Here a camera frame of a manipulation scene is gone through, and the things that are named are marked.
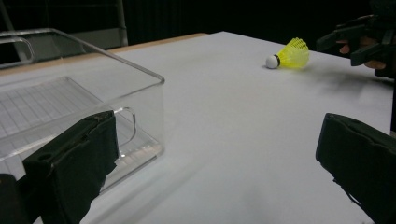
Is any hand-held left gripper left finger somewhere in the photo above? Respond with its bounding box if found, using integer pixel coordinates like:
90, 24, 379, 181
22, 109, 120, 224

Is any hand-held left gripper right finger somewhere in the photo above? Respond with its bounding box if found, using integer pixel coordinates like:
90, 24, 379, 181
315, 112, 396, 224

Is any yellow shuttlecock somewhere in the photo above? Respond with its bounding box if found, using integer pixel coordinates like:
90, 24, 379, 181
264, 36, 311, 70

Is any clear plastic box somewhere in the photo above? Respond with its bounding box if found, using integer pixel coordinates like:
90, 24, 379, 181
0, 27, 166, 194

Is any dark curtain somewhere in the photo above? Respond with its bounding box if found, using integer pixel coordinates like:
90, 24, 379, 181
122, 0, 375, 49

